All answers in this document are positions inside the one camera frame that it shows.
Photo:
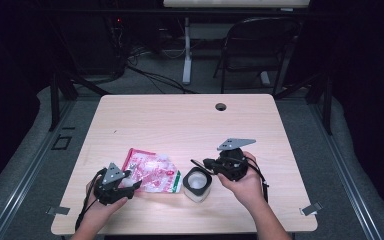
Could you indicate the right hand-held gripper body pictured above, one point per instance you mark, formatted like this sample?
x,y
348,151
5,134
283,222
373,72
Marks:
x,y
235,165

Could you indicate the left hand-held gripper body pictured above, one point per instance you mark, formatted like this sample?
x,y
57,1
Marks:
x,y
111,186

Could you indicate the pink and clear plastic bag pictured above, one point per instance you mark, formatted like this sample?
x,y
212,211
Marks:
x,y
153,173

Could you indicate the clear jar with black lid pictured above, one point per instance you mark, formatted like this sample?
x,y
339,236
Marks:
x,y
197,191

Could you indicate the person's left hand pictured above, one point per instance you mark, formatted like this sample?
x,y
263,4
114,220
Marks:
x,y
100,211

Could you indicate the person's right hand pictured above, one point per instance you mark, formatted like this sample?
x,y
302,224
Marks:
x,y
246,191

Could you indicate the black metal stand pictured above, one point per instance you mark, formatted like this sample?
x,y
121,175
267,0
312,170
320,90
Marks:
x,y
55,100
328,110

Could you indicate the white desk with white leg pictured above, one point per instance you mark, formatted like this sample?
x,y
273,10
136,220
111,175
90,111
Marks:
x,y
187,50

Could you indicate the black folding chair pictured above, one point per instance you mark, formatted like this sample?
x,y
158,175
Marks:
x,y
256,43

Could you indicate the dark computer tower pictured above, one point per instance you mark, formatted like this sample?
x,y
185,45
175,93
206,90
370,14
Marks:
x,y
113,40

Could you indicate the grey metal table bracket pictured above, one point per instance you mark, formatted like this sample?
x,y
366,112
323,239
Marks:
x,y
59,210
310,209

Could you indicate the aluminium floor rail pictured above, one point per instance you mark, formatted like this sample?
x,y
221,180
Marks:
x,y
346,180
23,181

